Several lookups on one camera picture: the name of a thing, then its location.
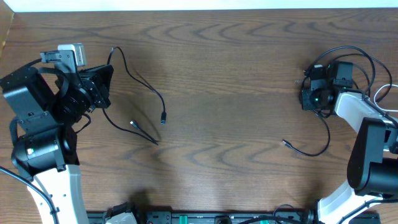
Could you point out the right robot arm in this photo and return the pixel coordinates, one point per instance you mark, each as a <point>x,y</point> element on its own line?
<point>371,177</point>

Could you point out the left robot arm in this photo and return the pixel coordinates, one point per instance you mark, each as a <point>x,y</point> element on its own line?
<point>47,103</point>

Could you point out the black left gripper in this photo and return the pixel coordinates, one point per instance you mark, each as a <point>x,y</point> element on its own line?
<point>101,86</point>

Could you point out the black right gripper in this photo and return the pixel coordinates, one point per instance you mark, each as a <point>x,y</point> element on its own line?
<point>304,97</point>

